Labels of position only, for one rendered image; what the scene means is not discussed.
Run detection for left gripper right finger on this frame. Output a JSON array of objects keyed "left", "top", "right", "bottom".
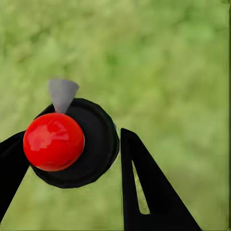
[{"left": 120, "top": 128, "right": 202, "bottom": 231}]

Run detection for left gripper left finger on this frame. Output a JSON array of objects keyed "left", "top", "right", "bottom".
[{"left": 0, "top": 131, "right": 30, "bottom": 222}]

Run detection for pesticide atomizer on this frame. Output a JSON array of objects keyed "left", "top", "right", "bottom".
[{"left": 23, "top": 78, "right": 120, "bottom": 189}]

